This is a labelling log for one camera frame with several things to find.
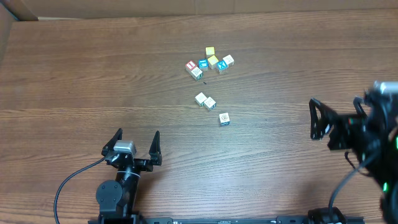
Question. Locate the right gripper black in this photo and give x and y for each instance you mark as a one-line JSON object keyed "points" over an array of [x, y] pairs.
{"points": [[337, 131]]}

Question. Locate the white block blue side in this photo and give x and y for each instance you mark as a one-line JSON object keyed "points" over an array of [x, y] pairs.
{"points": [[224, 119]]}

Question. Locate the yellow block far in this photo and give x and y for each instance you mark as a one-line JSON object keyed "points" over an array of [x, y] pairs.
{"points": [[209, 51]]}

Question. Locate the blue X block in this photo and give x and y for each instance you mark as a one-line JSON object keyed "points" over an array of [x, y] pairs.
{"points": [[222, 67]]}

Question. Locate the red I block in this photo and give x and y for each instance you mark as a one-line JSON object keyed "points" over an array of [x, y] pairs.
{"points": [[190, 66]]}

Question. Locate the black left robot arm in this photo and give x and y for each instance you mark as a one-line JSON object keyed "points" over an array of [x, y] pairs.
{"points": [[116, 198]]}

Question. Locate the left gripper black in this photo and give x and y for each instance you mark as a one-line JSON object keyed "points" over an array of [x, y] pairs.
{"points": [[137, 162]]}

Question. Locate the white block green side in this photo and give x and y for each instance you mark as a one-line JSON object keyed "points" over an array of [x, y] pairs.
{"points": [[196, 73]]}

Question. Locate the yellow block near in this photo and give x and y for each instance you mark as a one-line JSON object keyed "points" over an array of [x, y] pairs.
{"points": [[212, 61]]}

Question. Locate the cardboard wall panel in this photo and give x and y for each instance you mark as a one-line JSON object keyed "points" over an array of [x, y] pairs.
{"points": [[30, 10]]}

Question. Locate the blue letter block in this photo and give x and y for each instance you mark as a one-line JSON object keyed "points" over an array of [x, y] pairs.
{"points": [[203, 65]]}

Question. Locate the white block far right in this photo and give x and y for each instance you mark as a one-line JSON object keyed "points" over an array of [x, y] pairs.
{"points": [[229, 60]]}

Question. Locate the white block green edge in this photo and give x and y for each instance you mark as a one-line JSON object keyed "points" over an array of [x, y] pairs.
{"points": [[209, 103]]}

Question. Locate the yellow block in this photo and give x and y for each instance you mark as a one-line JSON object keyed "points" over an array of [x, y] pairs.
{"points": [[212, 61], [209, 51]]}

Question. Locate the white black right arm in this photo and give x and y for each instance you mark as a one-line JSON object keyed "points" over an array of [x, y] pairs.
{"points": [[380, 161]]}

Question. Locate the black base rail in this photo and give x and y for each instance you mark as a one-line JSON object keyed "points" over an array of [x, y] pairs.
{"points": [[282, 219]]}

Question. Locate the white block frog picture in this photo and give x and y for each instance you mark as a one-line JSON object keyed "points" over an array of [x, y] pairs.
{"points": [[200, 99]]}

